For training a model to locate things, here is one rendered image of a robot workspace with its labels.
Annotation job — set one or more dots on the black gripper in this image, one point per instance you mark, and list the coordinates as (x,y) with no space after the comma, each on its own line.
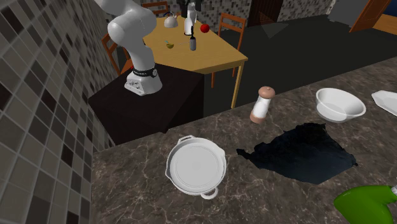
(183,7)

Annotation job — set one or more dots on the dark robot stand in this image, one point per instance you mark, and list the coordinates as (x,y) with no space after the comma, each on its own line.
(149,111)

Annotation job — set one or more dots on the dark brown door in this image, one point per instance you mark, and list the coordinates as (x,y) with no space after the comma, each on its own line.
(263,9)

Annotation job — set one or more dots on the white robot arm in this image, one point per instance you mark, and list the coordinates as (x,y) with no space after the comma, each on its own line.
(133,28)

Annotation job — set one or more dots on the red apple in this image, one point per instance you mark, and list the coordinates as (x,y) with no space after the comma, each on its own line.
(204,28)

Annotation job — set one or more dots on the black crumpled cloth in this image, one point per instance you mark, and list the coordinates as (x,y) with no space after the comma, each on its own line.
(304,155)

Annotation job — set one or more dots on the light wooden dining table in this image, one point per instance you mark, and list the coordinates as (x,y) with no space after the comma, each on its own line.
(211,56)

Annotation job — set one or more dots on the white kettle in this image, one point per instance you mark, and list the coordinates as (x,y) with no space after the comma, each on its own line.
(171,21)

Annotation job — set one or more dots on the white bottle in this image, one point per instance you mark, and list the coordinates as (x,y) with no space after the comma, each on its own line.
(188,26)

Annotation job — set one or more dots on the orange brown door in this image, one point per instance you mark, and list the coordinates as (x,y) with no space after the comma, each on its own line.
(370,12)

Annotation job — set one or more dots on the white and tan pepper mill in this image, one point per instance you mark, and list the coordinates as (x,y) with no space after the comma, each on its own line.
(262,105)

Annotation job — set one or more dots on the white bowl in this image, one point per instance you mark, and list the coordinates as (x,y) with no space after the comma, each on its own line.
(339,104)

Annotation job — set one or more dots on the green bottle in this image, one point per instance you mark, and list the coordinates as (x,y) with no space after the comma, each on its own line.
(363,204)

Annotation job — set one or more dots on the white plate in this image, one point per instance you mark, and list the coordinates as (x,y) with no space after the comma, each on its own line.
(386,100)

